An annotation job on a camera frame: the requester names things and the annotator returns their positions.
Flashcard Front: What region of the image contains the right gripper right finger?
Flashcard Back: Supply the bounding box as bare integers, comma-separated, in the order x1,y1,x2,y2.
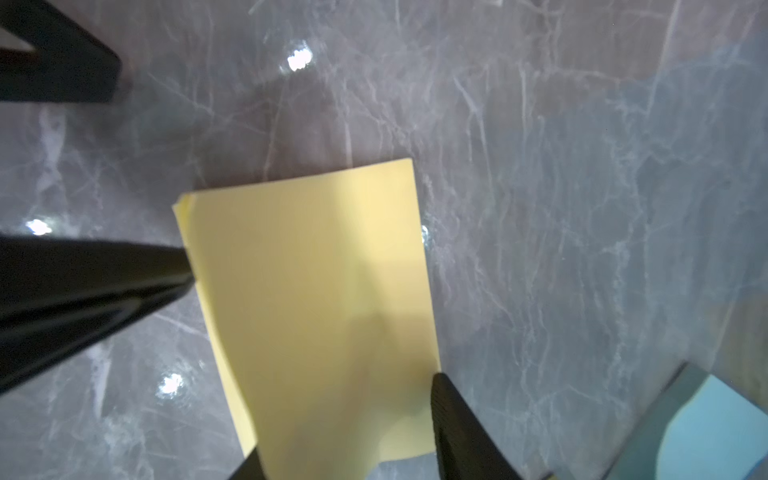
430,372,521,480

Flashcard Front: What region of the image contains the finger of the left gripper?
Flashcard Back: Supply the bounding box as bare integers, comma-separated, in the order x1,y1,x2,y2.
1,1,122,103
1,236,195,393

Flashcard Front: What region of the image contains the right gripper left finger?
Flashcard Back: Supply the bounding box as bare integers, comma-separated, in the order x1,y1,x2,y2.
230,448,266,480

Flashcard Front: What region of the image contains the large yellow memo pad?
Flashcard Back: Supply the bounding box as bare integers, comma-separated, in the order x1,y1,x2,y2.
174,158,440,479

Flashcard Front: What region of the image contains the blue memo pad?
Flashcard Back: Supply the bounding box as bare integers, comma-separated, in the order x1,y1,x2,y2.
602,361,768,480

